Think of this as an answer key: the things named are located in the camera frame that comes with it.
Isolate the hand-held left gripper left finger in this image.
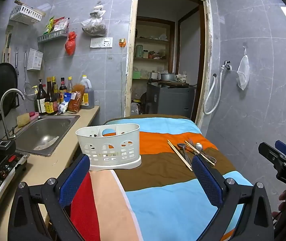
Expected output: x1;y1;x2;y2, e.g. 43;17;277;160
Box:
8;153;91;241

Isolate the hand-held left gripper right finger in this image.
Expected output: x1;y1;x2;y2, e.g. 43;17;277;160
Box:
192;155;275;241

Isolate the wooden chopstick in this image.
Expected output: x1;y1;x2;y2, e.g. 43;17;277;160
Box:
184;141;203;155
186;143;209;157
168;140;193;169
167;141;192;172

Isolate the white plastic utensil caddy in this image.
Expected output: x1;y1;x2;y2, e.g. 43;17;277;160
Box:
76;123;142;172

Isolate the person's right hand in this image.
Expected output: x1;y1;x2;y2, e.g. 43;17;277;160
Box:
272;189;286;219

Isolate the grey dishcloth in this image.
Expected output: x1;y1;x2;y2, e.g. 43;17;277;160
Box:
34;136;59;151

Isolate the striped colourful cloth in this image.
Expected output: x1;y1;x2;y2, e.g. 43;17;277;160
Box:
70;114;254;241

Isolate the stainless steel sink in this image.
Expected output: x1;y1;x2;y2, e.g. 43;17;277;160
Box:
15;115;80;157

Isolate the white blue salt bag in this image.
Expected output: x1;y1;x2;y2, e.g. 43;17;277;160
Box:
58;92;73;113

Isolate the yellow sponge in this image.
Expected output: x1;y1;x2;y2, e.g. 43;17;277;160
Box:
17;113;30;128

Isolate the orange spice packet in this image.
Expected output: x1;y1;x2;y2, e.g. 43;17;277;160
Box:
67;84;86;113

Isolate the dark soy sauce bottle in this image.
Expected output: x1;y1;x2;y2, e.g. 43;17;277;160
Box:
45;77;59;115

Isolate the large cooking oil jug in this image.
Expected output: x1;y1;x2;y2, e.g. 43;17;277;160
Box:
79;75;95;109

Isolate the white mesh bag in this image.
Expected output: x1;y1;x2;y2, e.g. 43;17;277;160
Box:
236;46;251;91

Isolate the dark bottle red label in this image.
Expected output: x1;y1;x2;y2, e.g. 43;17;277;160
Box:
59;77;68;103

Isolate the grey washing machine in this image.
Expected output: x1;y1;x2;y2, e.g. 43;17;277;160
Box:
146;82;196;116

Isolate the white plastic jug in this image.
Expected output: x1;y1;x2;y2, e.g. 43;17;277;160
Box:
130;102;140;116

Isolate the dark bottle yellow cap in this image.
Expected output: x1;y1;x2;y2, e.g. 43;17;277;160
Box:
51;76;61;106

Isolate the metal mesh strainer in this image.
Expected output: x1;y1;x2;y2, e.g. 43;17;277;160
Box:
23;51;37;100

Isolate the chrome faucet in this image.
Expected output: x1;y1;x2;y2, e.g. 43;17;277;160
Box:
0;89;25;140

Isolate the wooden cutting board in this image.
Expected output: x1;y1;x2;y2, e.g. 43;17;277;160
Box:
158;80;190;86

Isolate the metal cooking pot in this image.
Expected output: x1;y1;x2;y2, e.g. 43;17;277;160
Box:
160;72;177;82

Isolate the red plastic bag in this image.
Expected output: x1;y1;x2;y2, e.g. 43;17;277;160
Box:
65;31;77;56

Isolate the wooden storage shelf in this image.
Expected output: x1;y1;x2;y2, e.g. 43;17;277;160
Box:
132;16;176;81

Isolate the row of snack packets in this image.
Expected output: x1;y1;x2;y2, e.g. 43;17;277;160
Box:
44;16;70;35

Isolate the clear bag of dried goods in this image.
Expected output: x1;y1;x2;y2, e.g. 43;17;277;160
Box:
81;1;107;36

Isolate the white hose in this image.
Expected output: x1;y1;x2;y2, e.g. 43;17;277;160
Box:
203;74;224;115

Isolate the white cable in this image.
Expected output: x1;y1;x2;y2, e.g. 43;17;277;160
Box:
121;47;125;116

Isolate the wooden door frame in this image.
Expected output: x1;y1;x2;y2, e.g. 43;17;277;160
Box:
123;0;213;131

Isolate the white slotted wall box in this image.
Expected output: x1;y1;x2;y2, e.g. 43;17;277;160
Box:
27;48;44;71

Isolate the wall socket plate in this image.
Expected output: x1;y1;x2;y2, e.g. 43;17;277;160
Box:
90;37;103;49

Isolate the grey wall shelf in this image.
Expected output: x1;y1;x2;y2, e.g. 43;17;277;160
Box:
38;30;69;43

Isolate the wooden handled kitchen tool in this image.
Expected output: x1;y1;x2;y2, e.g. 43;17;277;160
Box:
2;25;14;64

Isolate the white wall basket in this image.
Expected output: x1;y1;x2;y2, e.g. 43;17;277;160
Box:
9;5;43;26

